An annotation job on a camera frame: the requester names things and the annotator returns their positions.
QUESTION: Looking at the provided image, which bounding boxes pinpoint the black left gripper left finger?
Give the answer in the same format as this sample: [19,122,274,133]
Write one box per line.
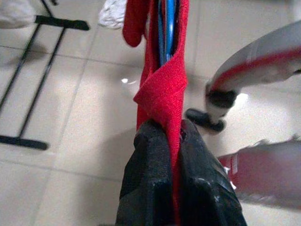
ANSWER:
[115,119,175,226]

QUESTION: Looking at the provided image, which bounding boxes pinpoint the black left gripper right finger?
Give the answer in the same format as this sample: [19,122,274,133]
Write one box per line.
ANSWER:
[179,119,248,226]

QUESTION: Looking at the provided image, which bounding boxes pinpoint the red garment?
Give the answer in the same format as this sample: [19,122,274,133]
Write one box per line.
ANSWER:
[122,0,190,226]

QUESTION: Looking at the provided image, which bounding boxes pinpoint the blue plastic clothes hanger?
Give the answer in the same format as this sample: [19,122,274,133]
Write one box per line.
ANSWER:
[158,0,177,65]

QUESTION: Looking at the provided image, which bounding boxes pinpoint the white garment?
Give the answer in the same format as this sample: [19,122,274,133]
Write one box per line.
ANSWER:
[97,0,127,30]

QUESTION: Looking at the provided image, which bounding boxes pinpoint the grey robot right leg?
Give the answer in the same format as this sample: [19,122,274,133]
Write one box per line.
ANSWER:
[185,20,301,133]

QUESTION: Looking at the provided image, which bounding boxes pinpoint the black and silver clothes rack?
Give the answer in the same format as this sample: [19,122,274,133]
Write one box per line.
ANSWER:
[0,0,90,151]

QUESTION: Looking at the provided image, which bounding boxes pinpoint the white fabric laundry bag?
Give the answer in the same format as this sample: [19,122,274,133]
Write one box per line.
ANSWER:
[0,0,36,29]

